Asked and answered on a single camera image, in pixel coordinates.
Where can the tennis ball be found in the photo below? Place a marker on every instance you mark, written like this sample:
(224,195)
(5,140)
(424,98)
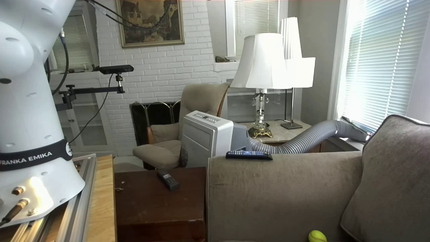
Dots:
(318,235)

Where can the dark brown wooden coffee table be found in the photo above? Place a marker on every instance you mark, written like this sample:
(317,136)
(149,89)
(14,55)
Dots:
(153,210)

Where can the black stereo camera bar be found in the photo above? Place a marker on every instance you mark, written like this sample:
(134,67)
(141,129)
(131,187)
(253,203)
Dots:
(116,68)

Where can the white built-in shelf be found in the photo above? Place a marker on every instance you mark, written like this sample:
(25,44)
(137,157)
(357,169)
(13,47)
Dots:
(85,44)

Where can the beige fabric sofa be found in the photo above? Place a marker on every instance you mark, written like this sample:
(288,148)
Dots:
(287,196)

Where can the crystal brass lamp white shade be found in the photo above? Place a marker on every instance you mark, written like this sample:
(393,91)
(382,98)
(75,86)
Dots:
(263,62)

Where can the black remote with blue buttons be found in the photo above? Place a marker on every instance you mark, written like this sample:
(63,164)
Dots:
(249,154)

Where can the black fireplace screen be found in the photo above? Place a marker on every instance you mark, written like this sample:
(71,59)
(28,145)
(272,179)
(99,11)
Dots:
(149,114)

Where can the black remote control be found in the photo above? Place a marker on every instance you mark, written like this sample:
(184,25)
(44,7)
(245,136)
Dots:
(169,180)

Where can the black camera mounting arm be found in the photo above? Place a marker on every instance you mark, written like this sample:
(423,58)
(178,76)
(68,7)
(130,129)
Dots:
(89,89)

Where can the slim lamp tall white shade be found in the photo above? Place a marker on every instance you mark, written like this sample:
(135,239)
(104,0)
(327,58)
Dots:
(300,71)

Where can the white Franka Panda arm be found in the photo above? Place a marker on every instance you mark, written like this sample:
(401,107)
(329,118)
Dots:
(28,111)

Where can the aluminium rail robot base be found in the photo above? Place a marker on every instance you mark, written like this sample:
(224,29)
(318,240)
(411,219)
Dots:
(76,210)

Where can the beige upholstered armchair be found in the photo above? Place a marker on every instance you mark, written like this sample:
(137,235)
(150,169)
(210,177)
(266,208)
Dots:
(202,98)

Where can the marble top side table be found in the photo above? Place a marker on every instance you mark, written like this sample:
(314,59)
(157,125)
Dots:
(287,134)

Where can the white window blinds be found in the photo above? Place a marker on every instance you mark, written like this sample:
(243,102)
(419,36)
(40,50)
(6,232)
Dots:
(385,62)

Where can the framed dark landscape painting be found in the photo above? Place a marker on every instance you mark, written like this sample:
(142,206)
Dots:
(150,21)

